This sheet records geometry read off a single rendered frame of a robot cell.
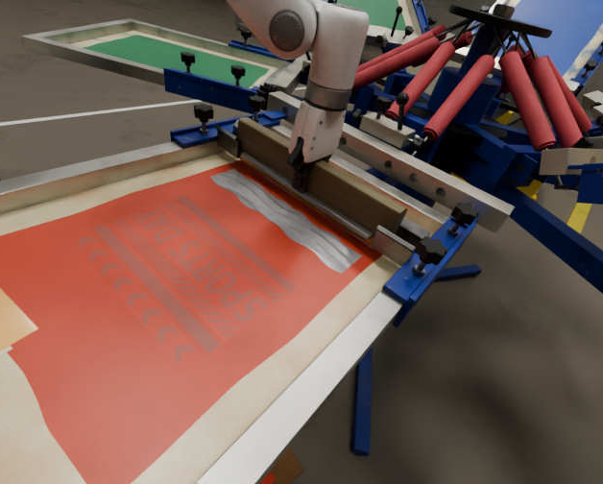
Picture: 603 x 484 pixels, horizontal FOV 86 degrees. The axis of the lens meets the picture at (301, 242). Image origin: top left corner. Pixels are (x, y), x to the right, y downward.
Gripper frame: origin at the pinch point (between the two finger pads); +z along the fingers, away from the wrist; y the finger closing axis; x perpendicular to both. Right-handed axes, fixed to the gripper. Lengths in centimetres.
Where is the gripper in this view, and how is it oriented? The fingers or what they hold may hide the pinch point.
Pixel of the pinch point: (308, 178)
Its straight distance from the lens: 66.7
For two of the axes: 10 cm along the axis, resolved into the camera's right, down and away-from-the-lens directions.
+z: -1.9, 7.4, 6.5
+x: 7.4, 5.4, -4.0
